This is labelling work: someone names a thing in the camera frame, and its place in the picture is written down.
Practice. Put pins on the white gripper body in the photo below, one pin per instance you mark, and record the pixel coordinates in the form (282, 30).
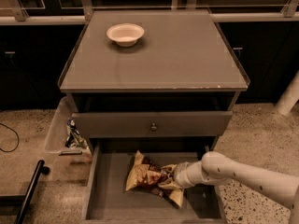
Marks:
(180, 175)

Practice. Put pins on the brown chip bag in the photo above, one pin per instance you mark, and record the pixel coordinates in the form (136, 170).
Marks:
(147, 175)

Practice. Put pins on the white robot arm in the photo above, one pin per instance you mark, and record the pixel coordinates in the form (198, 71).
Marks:
(215, 168)

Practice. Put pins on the round metal drawer knob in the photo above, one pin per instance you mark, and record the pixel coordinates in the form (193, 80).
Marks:
(153, 127)

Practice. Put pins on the grey open middle drawer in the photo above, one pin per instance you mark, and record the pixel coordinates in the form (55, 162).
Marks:
(108, 202)

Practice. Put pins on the grey wooden drawer cabinet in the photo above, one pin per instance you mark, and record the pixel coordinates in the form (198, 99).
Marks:
(181, 63)

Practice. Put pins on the grey top drawer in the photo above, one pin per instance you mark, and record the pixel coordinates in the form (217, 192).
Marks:
(137, 124)

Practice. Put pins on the snack packages in bin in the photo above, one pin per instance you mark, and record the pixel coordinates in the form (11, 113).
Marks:
(74, 139)

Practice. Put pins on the clear plastic bin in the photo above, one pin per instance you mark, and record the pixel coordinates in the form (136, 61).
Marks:
(57, 134)

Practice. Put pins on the black metal bar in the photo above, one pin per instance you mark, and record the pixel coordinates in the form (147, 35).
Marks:
(19, 203)

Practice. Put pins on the white paper bowl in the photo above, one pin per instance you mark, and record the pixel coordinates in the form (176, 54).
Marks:
(125, 34)

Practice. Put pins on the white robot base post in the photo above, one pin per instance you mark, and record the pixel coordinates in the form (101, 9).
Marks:
(289, 97)

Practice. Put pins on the metal railing frame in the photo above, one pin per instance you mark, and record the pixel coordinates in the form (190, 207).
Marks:
(80, 11)

